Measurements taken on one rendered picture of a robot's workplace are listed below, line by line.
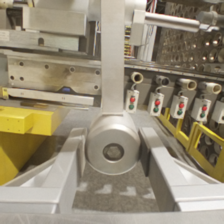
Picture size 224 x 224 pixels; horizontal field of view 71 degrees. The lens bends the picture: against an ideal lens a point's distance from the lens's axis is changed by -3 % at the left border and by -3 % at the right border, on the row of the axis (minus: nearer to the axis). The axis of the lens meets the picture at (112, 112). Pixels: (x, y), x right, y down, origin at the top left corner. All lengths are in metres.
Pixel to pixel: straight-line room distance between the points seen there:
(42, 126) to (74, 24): 0.68
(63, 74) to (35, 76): 0.21
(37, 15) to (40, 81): 0.44
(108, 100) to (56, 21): 1.09
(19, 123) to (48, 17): 0.68
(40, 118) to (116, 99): 0.95
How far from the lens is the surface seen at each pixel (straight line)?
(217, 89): 1.25
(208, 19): 1.55
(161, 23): 1.44
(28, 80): 1.33
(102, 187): 1.39
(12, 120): 1.01
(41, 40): 1.39
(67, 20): 1.20
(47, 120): 1.08
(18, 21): 1.99
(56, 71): 1.25
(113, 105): 0.15
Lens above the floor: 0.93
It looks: 17 degrees down
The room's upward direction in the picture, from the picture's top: 7 degrees clockwise
